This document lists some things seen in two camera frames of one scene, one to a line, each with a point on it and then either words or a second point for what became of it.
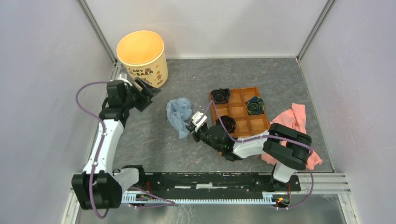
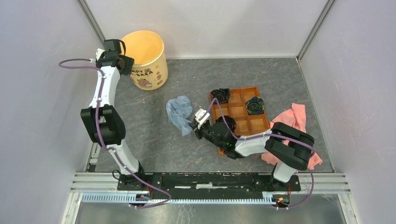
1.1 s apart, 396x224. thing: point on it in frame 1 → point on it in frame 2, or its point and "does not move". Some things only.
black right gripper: [191, 127] does not move
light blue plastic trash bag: [179, 110] does not move
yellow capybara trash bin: [143, 54] does not move
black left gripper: [149, 90] → [130, 62]
